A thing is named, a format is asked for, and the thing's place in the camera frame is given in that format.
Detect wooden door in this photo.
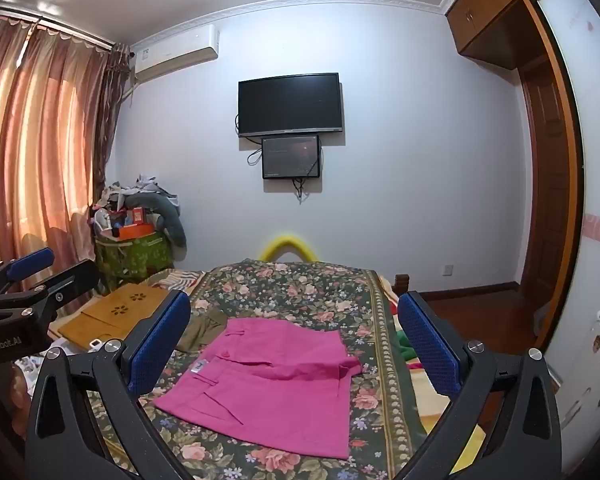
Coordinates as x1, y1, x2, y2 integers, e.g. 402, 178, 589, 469
517, 57, 575, 307

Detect green storage bag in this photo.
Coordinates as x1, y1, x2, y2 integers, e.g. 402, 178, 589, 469
95, 232, 175, 295

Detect small black monitor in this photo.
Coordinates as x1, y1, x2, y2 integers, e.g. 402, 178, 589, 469
261, 135, 322, 180

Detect olive green pants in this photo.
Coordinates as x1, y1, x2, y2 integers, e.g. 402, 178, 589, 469
175, 310, 228, 353

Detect brown patterned curtain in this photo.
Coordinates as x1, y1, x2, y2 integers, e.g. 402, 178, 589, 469
91, 42, 133, 211

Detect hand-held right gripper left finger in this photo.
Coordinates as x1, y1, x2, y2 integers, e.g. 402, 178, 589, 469
25, 290, 201, 480

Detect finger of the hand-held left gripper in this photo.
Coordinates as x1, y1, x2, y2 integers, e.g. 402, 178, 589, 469
0, 247, 56, 297
0, 259, 102, 322

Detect floral blanket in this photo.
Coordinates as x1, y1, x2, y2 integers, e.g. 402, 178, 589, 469
85, 258, 433, 480

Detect orange box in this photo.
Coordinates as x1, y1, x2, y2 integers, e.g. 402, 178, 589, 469
114, 221, 157, 242

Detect colourful striped blanket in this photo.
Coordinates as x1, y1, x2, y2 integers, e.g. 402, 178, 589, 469
387, 290, 483, 466

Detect grey plush pillow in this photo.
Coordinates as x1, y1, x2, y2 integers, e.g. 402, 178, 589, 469
125, 192, 187, 249

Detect pink pants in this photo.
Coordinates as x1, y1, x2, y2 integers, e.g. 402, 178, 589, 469
152, 317, 365, 460

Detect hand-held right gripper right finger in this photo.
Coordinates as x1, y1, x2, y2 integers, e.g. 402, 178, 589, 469
397, 290, 563, 480

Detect white printed fabric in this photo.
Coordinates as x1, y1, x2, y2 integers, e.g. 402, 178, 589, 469
12, 354, 48, 391

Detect white air conditioner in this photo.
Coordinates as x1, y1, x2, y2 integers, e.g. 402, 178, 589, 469
130, 24, 221, 84

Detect white cabinet with stickers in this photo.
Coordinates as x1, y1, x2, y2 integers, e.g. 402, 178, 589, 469
547, 306, 600, 472

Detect yellow hoop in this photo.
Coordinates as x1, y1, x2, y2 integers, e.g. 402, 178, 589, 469
261, 232, 314, 263

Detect black wall television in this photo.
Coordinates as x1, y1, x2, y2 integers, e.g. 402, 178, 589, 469
237, 72, 343, 139

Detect pink sheer curtain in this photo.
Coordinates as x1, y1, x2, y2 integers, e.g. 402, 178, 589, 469
0, 12, 112, 288

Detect pile of clothes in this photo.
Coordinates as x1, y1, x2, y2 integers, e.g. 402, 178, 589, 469
92, 175, 181, 211

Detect wooden overhead cabinet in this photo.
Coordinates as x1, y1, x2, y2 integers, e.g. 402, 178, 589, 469
445, 0, 561, 72

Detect orange striped sheet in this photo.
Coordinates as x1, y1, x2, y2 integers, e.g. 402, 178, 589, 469
145, 269, 203, 292

